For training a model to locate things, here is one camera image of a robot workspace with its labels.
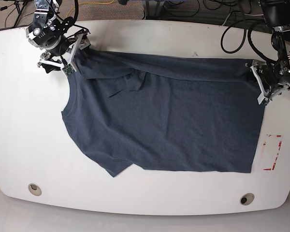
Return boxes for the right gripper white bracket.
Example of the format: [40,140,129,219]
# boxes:
[37,30,91,73]

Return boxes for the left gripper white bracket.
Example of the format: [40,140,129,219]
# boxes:
[246,59,290,105]

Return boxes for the dark blue t-shirt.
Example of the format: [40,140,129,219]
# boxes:
[62,49,265,176]

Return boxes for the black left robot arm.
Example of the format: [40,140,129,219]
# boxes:
[247,0,290,105]

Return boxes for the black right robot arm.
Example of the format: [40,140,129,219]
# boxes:
[26,0,90,77]

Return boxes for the red tape marking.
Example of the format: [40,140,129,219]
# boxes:
[261,134,282,171]

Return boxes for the black tripod stand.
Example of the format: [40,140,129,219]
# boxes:
[13,0,28,28]

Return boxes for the right table grommet hole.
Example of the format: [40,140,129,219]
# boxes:
[240,193,255,206]

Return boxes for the table grommet hole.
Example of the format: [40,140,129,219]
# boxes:
[28,184,42,196]
[240,193,255,206]

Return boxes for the left table grommet hole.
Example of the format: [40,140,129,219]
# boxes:
[28,184,42,196]

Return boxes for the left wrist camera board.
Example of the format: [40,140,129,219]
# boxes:
[263,100,269,106]

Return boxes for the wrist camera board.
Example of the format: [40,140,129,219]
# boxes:
[61,64,75,77]
[263,100,269,106]

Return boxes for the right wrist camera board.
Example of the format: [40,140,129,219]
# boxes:
[61,64,75,77]

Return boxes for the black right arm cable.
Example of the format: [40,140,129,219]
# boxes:
[47,0,87,65]

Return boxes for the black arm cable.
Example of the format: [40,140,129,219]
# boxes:
[220,23,276,68]
[47,0,87,65]

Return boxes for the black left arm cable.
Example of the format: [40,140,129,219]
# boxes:
[220,23,276,68]

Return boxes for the yellow cable on floor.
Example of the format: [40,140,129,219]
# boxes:
[67,1,116,21]

